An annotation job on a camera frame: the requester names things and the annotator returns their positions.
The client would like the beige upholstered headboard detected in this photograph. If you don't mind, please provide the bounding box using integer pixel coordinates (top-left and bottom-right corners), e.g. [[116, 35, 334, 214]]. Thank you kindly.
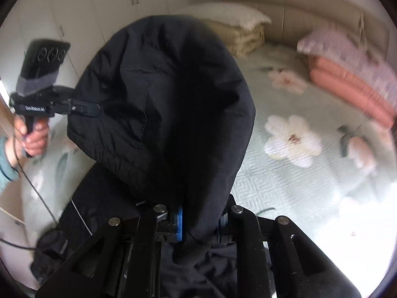
[[188, 0, 390, 58]]

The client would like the folded pink blanket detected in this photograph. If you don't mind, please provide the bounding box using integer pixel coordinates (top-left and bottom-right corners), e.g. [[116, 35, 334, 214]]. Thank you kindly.
[[307, 55, 396, 128]]

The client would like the white wardrobe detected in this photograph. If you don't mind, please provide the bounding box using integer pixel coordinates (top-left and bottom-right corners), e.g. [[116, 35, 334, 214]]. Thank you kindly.
[[1, 0, 187, 102]]

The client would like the beige folded blanket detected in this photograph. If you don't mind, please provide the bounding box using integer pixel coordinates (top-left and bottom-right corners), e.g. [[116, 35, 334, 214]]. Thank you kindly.
[[204, 20, 265, 57]]

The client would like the black jacket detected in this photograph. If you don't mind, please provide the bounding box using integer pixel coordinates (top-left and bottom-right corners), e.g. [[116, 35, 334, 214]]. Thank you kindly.
[[32, 15, 255, 297]]

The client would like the black cable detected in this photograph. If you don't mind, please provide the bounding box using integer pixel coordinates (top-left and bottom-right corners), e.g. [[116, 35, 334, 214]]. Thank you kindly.
[[0, 136, 63, 250]]

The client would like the white lace pillow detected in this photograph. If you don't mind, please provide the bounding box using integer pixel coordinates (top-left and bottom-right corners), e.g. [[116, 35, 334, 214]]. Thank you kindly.
[[176, 2, 272, 30]]

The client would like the floral green bed quilt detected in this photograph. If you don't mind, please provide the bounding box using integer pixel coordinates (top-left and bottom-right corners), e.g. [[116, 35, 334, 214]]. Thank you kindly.
[[18, 41, 397, 298]]

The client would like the black phone on gripper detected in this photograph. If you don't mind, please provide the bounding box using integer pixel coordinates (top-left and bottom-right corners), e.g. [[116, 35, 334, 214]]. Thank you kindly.
[[15, 38, 71, 97]]

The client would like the teal sleeve forearm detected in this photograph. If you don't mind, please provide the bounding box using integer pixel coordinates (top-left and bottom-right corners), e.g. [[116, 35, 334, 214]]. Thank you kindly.
[[0, 137, 19, 192]]

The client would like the lilac patterned pillow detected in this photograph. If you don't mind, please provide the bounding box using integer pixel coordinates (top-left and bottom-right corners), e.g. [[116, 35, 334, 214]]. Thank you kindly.
[[297, 28, 396, 107]]

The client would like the person's left hand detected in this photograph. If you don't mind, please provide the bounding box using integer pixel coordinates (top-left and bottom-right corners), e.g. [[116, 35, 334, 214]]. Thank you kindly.
[[13, 115, 49, 159]]

